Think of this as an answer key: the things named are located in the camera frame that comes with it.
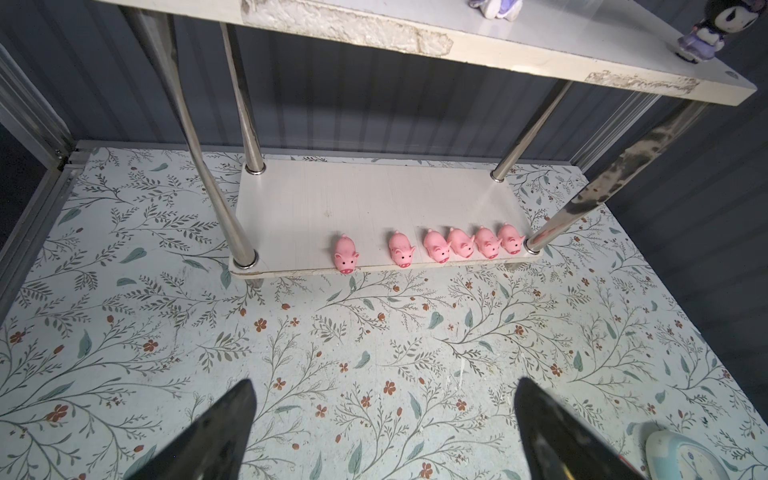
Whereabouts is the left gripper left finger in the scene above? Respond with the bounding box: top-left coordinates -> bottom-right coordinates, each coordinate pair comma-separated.
126,379 -> 257,479

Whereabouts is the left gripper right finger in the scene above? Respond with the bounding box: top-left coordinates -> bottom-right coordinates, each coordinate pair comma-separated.
514,377 -> 643,479

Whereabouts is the pink pig toy top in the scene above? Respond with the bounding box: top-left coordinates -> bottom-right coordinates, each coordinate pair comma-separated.
498,223 -> 525,255

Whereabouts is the pink pig toy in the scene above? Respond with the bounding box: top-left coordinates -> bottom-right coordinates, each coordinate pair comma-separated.
388,231 -> 415,268
498,223 -> 525,255
447,227 -> 475,259
423,229 -> 451,264
333,234 -> 359,275
474,226 -> 501,259

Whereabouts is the pink pig toy bottom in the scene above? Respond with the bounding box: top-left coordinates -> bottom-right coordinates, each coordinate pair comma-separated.
388,231 -> 415,268

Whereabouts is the black purple toy figure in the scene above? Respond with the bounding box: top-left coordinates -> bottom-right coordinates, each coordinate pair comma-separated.
469,0 -> 524,22

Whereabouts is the black purple toy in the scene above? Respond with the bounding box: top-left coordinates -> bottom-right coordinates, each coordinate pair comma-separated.
676,0 -> 767,64

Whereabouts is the white two-tier shelf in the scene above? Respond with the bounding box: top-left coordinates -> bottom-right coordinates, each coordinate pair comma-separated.
120,1 -> 756,279

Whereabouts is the light blue alarm clock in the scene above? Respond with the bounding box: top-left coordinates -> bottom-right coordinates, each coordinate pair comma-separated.
645,430 -> 730,480

